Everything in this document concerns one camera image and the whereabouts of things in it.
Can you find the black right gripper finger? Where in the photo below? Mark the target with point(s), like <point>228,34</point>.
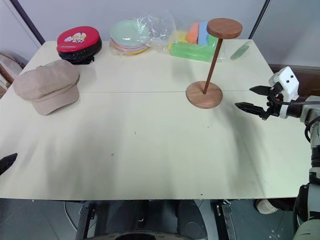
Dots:
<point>261,90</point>
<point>253,109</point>

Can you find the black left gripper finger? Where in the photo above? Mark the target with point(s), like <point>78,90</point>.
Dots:
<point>7,162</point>

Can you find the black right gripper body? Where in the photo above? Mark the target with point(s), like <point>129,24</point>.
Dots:
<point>274,100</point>

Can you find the beige newsboy cap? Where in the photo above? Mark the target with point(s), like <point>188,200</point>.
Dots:
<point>47,85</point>

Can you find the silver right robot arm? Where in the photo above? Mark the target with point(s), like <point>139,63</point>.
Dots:
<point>311,111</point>

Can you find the wooden hat stand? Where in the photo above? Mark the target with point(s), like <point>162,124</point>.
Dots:
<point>205,96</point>

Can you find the dark brown bench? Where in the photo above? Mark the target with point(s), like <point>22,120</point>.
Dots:
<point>300,68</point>

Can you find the flat grey-green strip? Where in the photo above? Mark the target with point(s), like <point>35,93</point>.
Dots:
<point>240,52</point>

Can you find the black slanted pole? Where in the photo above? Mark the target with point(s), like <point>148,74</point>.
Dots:
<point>260,17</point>
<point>30,23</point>

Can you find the green plastic box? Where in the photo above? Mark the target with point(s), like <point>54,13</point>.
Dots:
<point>192,51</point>

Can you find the blue sponge block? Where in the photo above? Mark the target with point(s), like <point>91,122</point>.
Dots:
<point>203,32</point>

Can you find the orange sponge block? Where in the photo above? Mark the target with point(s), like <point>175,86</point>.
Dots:
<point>193,33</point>

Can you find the wooden slabs pile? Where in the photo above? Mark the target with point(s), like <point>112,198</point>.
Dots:
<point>7,72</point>

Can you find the yellow sponge block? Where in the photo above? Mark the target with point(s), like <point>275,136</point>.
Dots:
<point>180,37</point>

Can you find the beige shoe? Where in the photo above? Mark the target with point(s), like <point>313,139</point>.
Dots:
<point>265,206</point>

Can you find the black metal table leg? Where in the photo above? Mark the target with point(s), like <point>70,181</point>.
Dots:
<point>226,220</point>
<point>87,220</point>

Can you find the clear plastic bag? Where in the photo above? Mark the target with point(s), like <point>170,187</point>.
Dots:
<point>160,25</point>

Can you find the black rounded housing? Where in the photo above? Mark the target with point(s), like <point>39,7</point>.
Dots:
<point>191,218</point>

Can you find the stack of pastel plates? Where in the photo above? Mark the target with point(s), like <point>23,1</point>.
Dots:
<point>127,50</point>

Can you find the red and black round case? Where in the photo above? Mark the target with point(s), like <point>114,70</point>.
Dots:
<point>76,40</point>

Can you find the mint green plate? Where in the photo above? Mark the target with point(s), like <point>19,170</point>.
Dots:
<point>125,31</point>

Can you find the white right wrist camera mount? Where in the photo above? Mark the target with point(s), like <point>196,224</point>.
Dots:
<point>287,80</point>

